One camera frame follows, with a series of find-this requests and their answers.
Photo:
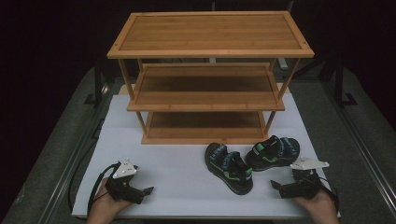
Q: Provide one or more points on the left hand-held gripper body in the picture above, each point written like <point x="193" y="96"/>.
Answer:
<point x="124" y="186"/>

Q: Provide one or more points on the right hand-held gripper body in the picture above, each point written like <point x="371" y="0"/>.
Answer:
<point x="303" y="186"/>

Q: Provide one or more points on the wooden three-tier shoe rack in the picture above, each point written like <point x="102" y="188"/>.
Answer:
<point x="211" y="34"/>

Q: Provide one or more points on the person's right hand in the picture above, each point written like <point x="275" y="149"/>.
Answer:
<point x="320" y="208"/>

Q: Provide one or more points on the person's left hand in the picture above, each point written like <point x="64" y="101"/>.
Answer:
<point x="104" y="208"/>

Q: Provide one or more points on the white board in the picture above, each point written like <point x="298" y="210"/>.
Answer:
<point x="174" y="168"/>

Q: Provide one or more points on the black metal stand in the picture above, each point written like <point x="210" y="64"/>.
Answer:
<point x="339" y="84"/>
<point x="98" y="84"/>

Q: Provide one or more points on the aluminium rail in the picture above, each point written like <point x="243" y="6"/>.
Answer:
<point x="364" y="155"/>
<point x="67" y="174"/>

